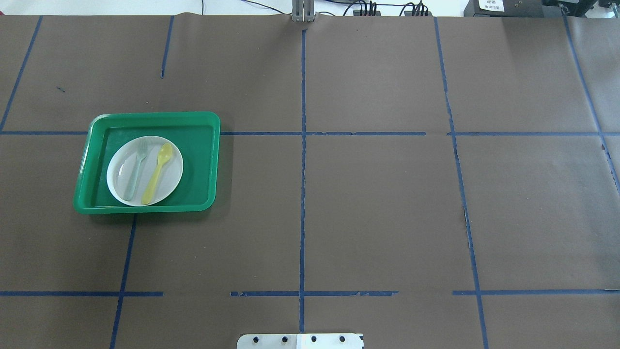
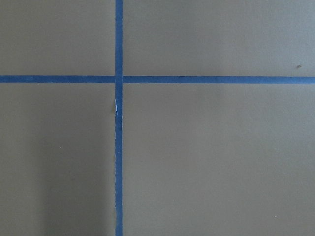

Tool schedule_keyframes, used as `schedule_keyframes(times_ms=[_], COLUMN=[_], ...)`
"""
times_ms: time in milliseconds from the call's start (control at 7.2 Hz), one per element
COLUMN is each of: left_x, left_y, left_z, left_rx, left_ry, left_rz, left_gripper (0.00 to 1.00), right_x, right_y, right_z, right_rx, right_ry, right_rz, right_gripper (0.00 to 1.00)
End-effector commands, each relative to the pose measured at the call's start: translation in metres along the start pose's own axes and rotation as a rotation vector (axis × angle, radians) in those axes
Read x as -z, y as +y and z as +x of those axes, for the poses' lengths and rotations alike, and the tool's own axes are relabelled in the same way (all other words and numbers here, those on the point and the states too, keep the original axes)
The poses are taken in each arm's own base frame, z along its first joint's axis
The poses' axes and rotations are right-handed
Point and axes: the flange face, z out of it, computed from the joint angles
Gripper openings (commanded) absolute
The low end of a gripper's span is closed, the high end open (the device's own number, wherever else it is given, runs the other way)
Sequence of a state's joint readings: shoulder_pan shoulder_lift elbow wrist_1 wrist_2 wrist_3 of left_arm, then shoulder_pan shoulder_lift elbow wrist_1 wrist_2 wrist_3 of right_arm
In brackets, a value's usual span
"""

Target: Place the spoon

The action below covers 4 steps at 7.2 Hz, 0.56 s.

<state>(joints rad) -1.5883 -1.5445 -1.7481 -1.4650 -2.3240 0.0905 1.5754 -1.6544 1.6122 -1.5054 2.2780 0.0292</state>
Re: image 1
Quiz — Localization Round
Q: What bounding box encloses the white round plate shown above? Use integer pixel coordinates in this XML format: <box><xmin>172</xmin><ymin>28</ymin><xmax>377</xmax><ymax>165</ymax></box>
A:
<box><xmin>106</xmin><ymin>135</ymin><xmax>184</xmax><ymax>207</ymax></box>

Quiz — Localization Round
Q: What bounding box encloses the black power strip right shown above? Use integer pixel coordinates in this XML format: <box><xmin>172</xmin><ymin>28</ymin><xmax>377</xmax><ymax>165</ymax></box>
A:
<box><xmin>399</xmin><ymin>0</ymin><xmax>432</xmax><ymax>17</ymax></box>

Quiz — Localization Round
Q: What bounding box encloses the black power strip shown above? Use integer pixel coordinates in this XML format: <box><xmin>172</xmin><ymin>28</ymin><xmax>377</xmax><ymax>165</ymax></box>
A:
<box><xmin>399</xmin><ymin>0</ymin><xmax>432</xmax><ymax>17</ymax></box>
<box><xmin>350</xmin><ymin>0</ymin><xmax>380</xmax><ymax>17</ymax></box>

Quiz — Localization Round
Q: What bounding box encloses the grey aluminium camera post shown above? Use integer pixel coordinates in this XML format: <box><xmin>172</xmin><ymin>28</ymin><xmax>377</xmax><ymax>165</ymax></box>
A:
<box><xmin>292</xmin><ymin>0</ymin><xmax>316</xmax><ymax>22</ymax></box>

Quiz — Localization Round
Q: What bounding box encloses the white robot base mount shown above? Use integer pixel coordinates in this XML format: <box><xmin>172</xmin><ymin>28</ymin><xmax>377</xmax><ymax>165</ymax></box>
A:
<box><xmin>236</xmin><ymin>333</ymin><xmax>365</xmax><ymax>349</ymax></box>

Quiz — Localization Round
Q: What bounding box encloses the yellow plastic spoon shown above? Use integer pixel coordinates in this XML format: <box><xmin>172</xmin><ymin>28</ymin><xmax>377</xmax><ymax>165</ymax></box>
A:
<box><xmin>141</xmin><ymin>142</ymin><xmax>173</xmax><ymax>206</ymax></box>

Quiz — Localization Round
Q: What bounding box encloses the black power strip left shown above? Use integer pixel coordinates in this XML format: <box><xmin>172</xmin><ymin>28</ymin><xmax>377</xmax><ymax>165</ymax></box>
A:
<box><xmin>350</xmin><ymin>0</ymin><xmax>380</xmax><ymax>17</ymax></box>

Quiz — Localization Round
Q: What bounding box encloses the green plastic tray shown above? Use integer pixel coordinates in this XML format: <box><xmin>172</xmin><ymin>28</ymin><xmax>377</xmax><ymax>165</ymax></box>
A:
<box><xmin>73</xmin><ymin>112</ymin><xmax>221</xmax><ymax>214</ymax></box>

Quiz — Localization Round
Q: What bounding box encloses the black box with label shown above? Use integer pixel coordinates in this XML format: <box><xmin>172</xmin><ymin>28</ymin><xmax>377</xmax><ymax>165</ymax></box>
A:
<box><xmin>463</xmin><ymin>0</ymin><xmax>544</xmax><ymax>18</ymax></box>

